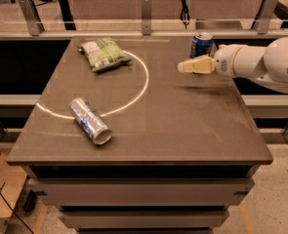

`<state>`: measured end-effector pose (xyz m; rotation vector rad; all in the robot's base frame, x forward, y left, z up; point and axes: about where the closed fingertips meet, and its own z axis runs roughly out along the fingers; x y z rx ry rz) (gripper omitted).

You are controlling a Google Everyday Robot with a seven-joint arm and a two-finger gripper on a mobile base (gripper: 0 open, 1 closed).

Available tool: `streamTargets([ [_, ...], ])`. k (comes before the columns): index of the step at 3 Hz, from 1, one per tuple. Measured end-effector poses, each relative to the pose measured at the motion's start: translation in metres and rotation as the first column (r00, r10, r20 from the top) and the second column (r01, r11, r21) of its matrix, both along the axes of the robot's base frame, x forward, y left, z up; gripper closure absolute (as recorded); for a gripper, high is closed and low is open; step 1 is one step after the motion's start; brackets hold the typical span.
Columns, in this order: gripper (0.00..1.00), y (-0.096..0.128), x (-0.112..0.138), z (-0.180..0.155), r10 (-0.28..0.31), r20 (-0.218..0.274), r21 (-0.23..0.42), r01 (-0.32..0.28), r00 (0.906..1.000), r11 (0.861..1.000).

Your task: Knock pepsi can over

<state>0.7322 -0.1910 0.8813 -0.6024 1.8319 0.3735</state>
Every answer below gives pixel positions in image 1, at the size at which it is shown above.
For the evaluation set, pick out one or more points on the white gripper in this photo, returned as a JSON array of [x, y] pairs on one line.
[[224, 63]]

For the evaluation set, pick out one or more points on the metal bracket post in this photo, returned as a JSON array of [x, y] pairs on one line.
[[265, 16], [146, 17], [33, 22]]

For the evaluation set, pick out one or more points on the cardboard box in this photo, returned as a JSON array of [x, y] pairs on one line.
[[12, 180]]

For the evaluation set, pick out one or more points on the right metal bracket post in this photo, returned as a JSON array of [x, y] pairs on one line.
[[265, 16]]

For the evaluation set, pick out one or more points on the grey drawer cabinet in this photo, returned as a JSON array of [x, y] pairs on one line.
[[184, 147]]

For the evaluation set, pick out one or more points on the middle metal bracket post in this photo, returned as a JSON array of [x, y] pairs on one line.
[[146, 17]]

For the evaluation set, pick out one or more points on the left metal bracket post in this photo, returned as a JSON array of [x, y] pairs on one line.
[[33, 22]]

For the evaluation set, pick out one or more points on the green chip bag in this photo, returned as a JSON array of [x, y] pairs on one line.
[[103, 54]]

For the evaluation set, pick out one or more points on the blue pepsi can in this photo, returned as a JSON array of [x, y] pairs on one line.
[[201, 44]]

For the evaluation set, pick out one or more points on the silver red bull can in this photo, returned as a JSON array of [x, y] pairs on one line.
[[90, 121]]

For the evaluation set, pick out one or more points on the black table leg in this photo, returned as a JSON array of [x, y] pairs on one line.
[[67, 16]]

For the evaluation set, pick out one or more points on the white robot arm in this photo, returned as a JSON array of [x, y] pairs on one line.
[[265, 66]]

